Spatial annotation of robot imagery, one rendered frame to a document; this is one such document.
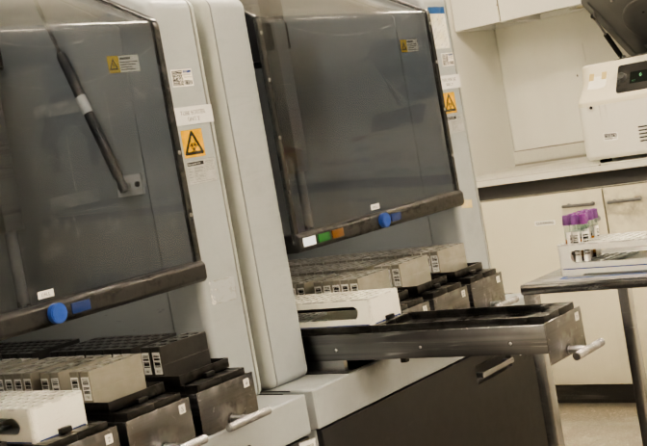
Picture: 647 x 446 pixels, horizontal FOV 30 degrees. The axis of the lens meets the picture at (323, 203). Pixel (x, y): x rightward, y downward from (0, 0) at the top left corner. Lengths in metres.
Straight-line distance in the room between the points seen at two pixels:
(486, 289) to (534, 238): 2.02
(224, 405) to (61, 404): 0.30
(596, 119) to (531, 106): 0.84
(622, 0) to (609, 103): 0.41
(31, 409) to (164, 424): 0.22
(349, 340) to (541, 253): 2.50
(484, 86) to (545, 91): 0.26
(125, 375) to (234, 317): 0.28
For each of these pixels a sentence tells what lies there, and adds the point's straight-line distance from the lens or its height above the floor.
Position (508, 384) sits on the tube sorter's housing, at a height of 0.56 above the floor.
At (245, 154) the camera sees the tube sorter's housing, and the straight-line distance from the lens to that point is 2.17.
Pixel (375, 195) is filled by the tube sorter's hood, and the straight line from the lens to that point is 2.45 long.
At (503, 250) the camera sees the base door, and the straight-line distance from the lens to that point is 4.72.
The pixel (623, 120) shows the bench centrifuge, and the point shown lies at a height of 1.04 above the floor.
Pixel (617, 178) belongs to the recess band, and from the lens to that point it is 4.52.
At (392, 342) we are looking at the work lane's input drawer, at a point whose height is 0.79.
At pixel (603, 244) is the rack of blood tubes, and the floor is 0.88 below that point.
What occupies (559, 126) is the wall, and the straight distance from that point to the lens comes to 5.24.
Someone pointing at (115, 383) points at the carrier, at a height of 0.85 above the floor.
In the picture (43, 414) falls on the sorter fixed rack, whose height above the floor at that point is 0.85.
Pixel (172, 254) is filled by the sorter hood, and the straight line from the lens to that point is 1.99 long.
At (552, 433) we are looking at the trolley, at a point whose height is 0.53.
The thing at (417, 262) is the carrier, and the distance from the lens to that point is 2.55.
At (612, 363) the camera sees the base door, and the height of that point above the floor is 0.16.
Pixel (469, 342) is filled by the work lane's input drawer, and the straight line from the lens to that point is 2.07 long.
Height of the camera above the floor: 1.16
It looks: 3 degrees down
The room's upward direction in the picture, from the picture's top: 10 degrees counter-clockwise
